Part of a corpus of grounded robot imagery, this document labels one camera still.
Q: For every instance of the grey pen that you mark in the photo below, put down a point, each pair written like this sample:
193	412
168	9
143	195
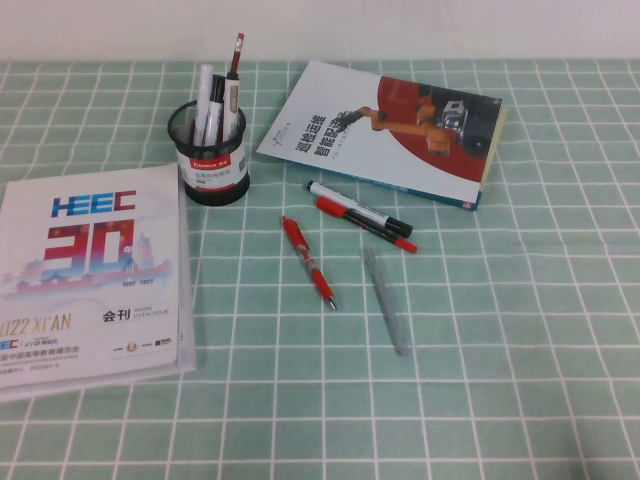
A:
385	300

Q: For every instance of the white pen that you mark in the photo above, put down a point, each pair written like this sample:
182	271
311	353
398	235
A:
204	90

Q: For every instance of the black mesh pen holder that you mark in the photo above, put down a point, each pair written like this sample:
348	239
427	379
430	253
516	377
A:
215	192

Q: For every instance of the green checked tablecloth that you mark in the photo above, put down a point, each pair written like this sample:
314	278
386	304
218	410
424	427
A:
500	350

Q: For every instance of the book with orange robot cover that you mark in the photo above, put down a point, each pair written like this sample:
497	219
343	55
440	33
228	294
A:
375	150

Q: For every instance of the white marker with grey label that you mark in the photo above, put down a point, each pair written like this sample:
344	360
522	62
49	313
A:
231	102

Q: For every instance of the white HEEC catalogue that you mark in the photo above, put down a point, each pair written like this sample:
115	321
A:
90	250

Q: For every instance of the white marker with black cap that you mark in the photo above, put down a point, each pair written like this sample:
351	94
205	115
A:
350	202

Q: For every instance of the slim black marker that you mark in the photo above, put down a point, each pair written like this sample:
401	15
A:
218	95

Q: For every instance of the red and black marker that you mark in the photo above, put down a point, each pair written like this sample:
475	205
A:
330	206

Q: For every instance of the red gel pen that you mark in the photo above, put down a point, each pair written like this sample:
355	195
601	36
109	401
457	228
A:
300	245

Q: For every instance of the white HEEC catalogue book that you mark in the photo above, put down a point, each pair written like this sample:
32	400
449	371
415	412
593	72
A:
186	300

